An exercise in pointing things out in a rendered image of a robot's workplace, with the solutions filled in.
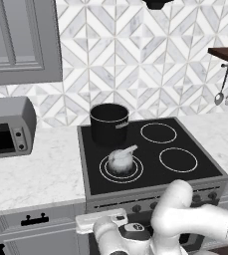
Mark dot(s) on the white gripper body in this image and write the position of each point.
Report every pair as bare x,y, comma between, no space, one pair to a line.
87,223

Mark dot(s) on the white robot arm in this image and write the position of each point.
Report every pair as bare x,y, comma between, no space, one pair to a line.
185,215

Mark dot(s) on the black stove knob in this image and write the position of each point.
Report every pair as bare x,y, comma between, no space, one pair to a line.
196,198
137,208
212,195
153,205

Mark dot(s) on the white grey kettle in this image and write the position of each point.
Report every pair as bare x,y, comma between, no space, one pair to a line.
120,161

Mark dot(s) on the black stove with oven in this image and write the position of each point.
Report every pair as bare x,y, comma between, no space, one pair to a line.
152,159

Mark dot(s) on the grey drawer front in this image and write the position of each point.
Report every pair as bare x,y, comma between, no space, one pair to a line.
52,217

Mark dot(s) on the grey base cupboard door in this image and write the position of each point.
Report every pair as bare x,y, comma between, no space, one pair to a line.
36,244

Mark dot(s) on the black cooking pot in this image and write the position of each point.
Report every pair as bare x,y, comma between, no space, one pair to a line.
109,131

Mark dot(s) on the grey toaster oven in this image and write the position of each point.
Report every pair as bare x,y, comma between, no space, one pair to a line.
16,116

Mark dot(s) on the hanging metal spoon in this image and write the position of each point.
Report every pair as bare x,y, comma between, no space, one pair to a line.
219,98

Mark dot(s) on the black range hood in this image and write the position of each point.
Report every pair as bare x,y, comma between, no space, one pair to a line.
157,3

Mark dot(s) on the grey wall cupboard door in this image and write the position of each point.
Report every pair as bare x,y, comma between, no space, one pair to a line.
22,40

